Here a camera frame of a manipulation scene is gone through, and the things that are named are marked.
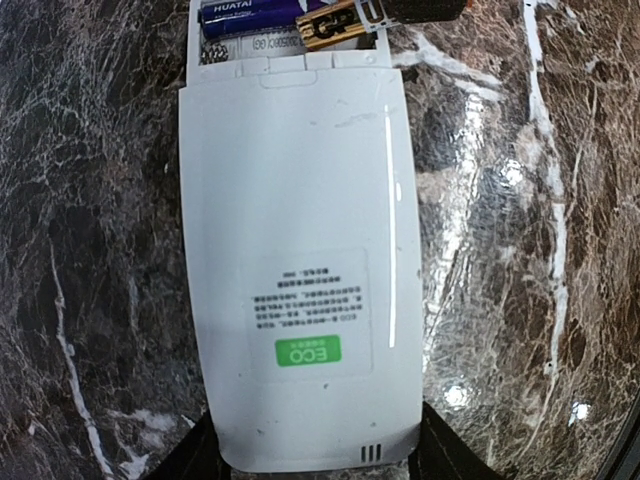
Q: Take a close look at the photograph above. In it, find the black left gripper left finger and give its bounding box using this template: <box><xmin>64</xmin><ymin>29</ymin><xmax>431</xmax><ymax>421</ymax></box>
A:
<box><xmin>149</xmin><ymin>410</ymin><xmax>230</xmax><ymax>480</ymax></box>

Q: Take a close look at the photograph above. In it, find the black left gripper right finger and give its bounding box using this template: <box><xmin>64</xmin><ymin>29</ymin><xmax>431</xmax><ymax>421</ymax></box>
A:
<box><xmin>408</xmin><ymin>402</ymin><xmax>503</xmax><ymax>480</ymax></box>

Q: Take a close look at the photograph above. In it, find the white remote control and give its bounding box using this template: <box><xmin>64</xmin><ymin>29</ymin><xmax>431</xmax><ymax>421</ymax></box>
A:
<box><xmin>179</xmin><ymin>1</ymin><xmax>423</xmax><ymax>473</ymax></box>

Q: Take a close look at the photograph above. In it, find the blue AAA battery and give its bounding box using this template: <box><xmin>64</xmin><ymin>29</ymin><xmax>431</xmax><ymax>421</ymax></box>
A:
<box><xmin>197</xmin><ymin>0</ymin><xmax>335</xmax><ymax>40</ymax></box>

